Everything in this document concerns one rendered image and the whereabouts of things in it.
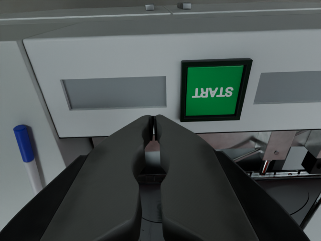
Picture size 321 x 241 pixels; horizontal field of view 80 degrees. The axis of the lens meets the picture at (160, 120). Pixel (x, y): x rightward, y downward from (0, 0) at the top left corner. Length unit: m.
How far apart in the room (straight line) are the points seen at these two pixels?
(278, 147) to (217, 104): 0.16
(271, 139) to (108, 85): 0.23
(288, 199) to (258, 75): 0.30
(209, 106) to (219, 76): 0.03
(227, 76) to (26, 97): 0.17
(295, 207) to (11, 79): 0.47
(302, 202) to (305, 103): 0.28
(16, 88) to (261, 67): 0.20
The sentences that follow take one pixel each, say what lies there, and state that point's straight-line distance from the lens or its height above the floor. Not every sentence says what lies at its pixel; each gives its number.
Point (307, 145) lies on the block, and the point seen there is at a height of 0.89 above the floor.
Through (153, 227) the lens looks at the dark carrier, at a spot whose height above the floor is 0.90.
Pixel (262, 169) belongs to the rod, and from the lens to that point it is 0.36.
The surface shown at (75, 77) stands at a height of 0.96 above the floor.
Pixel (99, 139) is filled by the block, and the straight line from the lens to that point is 0.28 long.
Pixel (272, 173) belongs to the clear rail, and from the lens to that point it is 0.37.
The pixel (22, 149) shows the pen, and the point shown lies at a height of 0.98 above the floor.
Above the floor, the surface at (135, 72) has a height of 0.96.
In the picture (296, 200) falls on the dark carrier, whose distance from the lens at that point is 0.46.
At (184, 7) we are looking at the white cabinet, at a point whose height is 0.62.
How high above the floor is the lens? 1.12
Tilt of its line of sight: 58 degrees down
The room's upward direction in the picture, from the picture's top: 178 degrees clockwise
